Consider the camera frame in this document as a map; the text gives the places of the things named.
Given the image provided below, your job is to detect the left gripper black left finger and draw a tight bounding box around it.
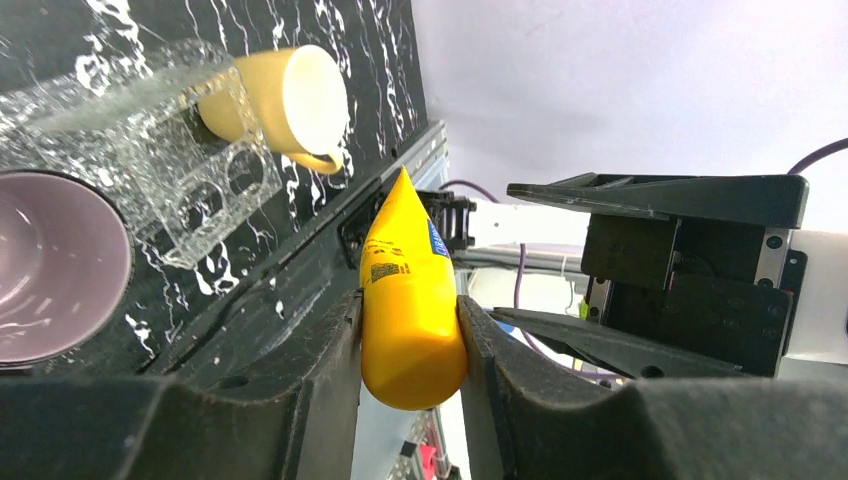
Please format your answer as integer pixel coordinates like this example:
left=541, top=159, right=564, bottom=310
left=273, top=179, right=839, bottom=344
left=1, top=291, right=362, bottom=479

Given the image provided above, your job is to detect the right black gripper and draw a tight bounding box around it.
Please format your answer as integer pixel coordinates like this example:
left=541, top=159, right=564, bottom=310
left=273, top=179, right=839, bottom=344
left=492, top=173, right=809, bottom=378

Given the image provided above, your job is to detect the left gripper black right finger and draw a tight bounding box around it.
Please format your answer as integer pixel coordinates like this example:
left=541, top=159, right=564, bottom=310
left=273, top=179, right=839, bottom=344
left=458, top=296, right=847, bottom=479

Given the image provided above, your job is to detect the yellow toothpaste tube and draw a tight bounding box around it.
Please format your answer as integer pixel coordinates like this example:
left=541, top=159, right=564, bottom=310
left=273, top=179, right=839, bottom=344
left=359, top=169, right=468, bottom=411

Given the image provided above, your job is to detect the purple mug black rim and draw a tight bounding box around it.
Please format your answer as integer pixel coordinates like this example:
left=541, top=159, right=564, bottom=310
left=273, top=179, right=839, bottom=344
left=1, top=171, right=133, bottom=366

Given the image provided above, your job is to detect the yellow mug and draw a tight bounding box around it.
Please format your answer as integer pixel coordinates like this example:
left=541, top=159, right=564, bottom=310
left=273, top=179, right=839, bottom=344
left=234, top=45, right=349, bottom=174

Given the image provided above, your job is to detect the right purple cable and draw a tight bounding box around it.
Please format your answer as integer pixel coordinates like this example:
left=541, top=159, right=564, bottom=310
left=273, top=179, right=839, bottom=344
left=437, top=137, right=848, bottom=382

